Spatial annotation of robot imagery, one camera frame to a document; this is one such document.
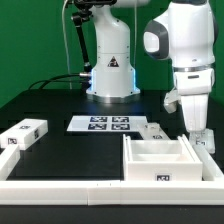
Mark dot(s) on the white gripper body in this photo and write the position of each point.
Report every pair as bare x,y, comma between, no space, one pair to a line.
194,109

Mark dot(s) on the white cabinet body box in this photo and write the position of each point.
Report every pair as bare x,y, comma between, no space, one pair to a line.
160,160

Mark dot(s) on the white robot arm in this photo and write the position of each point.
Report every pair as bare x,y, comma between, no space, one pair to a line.
185,34

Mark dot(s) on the white cabinet top block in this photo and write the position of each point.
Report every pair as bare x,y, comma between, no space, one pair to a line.
24,134

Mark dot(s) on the white U-shaped boundary fence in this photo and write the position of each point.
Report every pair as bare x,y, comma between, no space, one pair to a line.
208,191

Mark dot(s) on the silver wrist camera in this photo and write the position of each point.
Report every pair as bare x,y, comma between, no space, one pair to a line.
171,100

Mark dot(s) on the white marker base plate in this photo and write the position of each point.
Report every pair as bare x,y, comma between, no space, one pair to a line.
105,123

